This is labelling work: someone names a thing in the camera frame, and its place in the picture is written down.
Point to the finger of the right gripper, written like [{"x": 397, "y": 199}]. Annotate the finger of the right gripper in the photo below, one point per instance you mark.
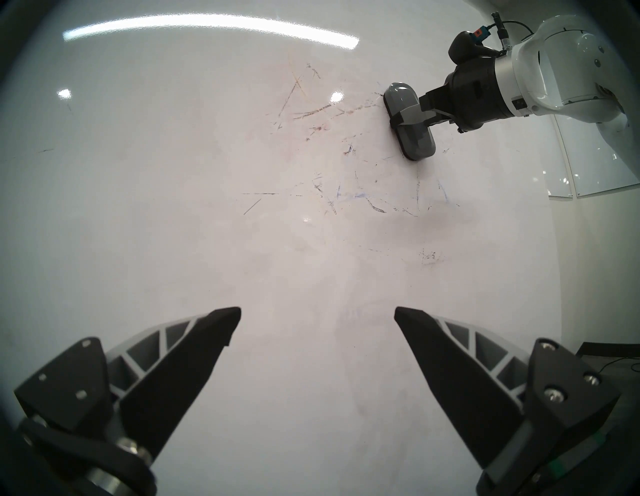
[{"x": 417, "y": 117}]

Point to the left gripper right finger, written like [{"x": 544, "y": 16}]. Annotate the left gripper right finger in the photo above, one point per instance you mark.
[{"x": 465, "y": 390}]

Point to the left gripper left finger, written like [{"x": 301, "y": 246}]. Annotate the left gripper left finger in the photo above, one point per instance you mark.
[{"x": 165, "y": 390}]

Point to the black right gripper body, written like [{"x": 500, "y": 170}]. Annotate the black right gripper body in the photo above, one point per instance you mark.
[{"x": 475, "y": 95}]

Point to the dark grey whiteboard eraser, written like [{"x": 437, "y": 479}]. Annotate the dark grey whiteboard eraser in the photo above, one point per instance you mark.
[{"x": 415, "y": 142}]

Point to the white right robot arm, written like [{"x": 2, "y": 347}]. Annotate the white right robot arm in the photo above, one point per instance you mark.
[{"x": 565, "y": 70}]

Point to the white whiteboard table surface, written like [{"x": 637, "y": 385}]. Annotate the white whiteboard table surface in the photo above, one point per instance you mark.
[{"x": 200, "y": 200}]

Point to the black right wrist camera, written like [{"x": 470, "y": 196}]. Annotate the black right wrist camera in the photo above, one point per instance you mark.
[{"x": 467, "y": 45}]

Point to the frosted glass wall panel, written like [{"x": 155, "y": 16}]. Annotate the frosted glass wall panel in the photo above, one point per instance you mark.
[{"x": 595, "y": 160}]

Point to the black wall baseboard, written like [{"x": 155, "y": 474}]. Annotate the black wall baseboard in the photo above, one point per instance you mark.
[{"x": 610, "y": 348}]

